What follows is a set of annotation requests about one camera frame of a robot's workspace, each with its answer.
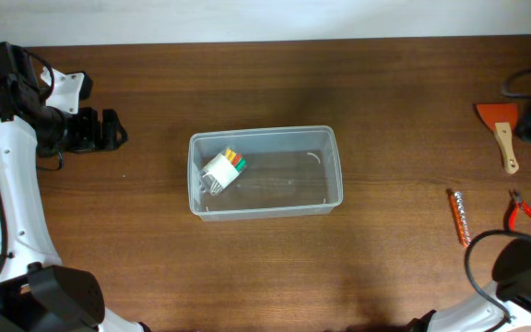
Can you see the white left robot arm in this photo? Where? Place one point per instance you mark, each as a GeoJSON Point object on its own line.
{"type": "Point", "coordinates": [42, 115]}

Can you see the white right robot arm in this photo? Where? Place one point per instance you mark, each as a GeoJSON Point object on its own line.
{"type": "Point", "coordinates": [504, 304]}

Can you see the clear case of coloured bits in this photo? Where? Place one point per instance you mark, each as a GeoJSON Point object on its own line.
{"type": "Point", "coordinates": [221, 171]}

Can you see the clear plastic container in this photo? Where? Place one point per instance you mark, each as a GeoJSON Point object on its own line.
{"type": "Point", "coordinates": [291, 171]}

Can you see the red scraper with wooden handle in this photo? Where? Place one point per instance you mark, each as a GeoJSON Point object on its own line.
{"type": "Point", "coordinates": [501, 119]}

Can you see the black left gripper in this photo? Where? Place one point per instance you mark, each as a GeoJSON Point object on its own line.
{"type": "Point", "coordinates": [91, 138]}

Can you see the orange socket rail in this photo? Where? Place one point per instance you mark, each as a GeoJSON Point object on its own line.
{"type": "Point", "coordinates": [456, 201]}

